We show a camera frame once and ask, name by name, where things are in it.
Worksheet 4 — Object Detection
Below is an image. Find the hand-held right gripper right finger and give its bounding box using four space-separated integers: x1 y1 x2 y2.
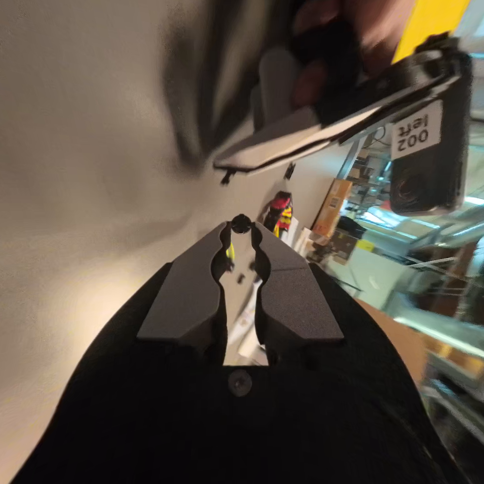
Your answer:
251 222 345 364

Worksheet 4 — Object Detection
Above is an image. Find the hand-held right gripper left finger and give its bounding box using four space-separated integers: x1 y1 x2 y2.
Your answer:
137 222 233 364

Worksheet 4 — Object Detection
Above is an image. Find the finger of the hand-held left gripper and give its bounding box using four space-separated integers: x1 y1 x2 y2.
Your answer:
213 106 382 170
241 140 333 175

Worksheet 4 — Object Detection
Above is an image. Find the red yellow toy brick arm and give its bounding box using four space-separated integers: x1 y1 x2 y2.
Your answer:
265 191 295 239

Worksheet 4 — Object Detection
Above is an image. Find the person's left hand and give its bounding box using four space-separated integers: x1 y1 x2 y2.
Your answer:
293 0 415 108

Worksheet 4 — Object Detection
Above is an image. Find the yellow plastic bin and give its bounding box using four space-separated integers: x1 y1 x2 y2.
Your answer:
391 0 473 64

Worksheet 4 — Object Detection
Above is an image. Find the open instruction booklet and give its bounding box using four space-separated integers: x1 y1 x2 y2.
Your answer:
227 280 263 360

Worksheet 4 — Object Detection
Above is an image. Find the open cardboard box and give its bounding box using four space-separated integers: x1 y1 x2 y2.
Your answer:
311 178 353 235

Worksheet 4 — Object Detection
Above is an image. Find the closed instruction booklet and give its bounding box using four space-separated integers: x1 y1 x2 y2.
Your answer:
293 227 314 254

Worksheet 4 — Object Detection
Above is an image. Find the wooden book stand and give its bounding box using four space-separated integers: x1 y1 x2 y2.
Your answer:
355 299 428 384

